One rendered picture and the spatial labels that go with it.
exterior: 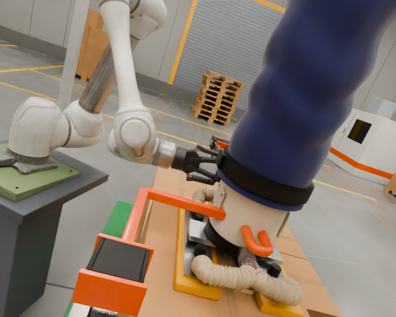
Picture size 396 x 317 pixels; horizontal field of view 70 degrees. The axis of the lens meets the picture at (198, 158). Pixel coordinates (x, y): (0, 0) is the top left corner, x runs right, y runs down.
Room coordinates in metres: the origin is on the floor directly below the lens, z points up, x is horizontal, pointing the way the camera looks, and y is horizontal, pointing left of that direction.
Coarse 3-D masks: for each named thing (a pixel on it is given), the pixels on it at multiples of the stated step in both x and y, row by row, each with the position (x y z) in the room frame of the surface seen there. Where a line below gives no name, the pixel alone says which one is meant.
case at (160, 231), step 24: (168, 216) 0.73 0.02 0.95; (144, 240) 0.61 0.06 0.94; (168, 240) 0.62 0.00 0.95; (168, 264) 0.54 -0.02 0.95; (168, 288) 0.47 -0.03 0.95; (144, 312) 0.39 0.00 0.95; (168, 312) 0.41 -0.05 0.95; (192, 312) 0.43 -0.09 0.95; (216, 312) 0.45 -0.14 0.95; (240, 312) 0.47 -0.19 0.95; (264, 312) 0.50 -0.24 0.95
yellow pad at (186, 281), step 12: (180, 216) 0.72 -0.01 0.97; (192, 216) 0.74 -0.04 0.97; (204, 216) 0.76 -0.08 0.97; (180, 228) 0.66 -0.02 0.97; (180, 240) 0.61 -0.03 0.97; (180, 252) 0.56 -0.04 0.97; (192, 252) 0.57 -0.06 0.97; (204, 252) 0.56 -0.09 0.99; (180, 264) 0.52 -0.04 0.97; (216, 264) 0.57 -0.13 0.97; (180, 276) 0.49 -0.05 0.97; (192, 276) 0.50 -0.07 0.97; (180, 288) 0.47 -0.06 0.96; (192, 288) 0.47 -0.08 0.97; (204, 288) 0.48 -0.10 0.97; (216, 288) 0.49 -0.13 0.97; (216, 300) 0.48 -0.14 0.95
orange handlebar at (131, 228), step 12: (144, 192) 0.55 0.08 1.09; (156, 192) 0.57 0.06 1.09; (144, 204) 0.50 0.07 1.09; (168, 204) 0.57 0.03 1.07; (180, 204) 0.58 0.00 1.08; (192, 204) 0.58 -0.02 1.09; (204, 204) 0.60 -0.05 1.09; (132, 216) 0.45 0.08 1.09; (216, 216) 0.59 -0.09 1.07; (132, 228) 0.41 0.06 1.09; (132, 240) 0.38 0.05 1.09; (252, 240) 0.51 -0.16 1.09; (264, 240) 0.54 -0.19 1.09; (252, 252) 0.50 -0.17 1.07; (264, 252) 0.50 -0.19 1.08
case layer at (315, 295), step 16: (160, 176) 1.93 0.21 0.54; (176, 176) 2.03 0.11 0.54; (176, 192) 1.75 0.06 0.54; (192, 192) 1.85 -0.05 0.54; (144, 224) 1.27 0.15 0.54; (288, 240) 1.65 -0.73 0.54; (288, 256) 1.47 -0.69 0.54; (304, 256) 1.53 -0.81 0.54; (304, 272) 1.36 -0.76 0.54; (304, 288) 1.22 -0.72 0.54; (320, 288) 1.27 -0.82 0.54; (304, 304) 1.10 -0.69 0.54; (320, 304) 1.14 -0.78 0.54
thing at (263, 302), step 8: (264, 264) 0.63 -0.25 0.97; (272, 264) 0.60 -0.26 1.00; (272, 272) 0.59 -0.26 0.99; (280, 272) 0.62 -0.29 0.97; (256, 296) 0.53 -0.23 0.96; (264, 296) 0.52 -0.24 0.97; (264, 304) 0.50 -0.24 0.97; (272, 304) 0.50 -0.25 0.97; (280, 304) 0.51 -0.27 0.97; (272, 312) 0.50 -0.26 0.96; (280, 312) 0.50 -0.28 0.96; (288, 312) 0.50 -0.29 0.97; (296, 312) 0.51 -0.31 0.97
